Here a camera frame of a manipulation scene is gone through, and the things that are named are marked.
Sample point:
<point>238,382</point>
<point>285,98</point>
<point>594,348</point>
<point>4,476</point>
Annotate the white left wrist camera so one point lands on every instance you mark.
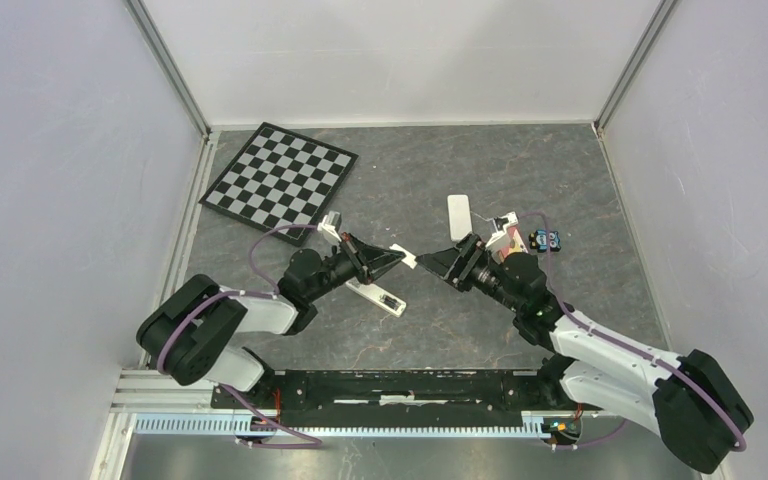
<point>329,227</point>

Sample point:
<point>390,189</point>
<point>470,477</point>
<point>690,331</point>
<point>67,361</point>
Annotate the black white chessboard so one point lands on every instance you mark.
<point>280,178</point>

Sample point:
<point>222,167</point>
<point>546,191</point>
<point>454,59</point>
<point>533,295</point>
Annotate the white remote with dark buttons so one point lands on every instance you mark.
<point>460,218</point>

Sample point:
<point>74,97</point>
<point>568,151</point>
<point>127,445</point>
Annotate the blue owl figurine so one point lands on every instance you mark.
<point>542,241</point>

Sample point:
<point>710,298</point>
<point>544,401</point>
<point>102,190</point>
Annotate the white slim remote control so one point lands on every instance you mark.
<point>373,294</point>

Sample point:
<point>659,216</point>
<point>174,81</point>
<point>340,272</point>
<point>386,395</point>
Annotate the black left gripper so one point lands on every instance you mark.
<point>359,253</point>

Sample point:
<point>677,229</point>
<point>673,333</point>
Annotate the white slim battery cover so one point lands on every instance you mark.
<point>408,259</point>

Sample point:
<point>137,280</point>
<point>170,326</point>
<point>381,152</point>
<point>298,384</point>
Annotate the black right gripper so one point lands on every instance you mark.
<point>455,265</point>

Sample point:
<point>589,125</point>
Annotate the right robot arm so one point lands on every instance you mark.
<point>688,401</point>

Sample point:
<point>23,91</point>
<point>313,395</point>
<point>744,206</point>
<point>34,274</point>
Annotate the white cable duct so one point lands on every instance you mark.
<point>244,424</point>

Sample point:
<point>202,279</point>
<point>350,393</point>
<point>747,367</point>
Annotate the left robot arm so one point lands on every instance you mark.
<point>189,335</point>

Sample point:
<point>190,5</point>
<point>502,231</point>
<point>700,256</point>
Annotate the red playing card box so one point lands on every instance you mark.
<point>515,244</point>

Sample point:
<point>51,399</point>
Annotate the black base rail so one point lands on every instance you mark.
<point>407,398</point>

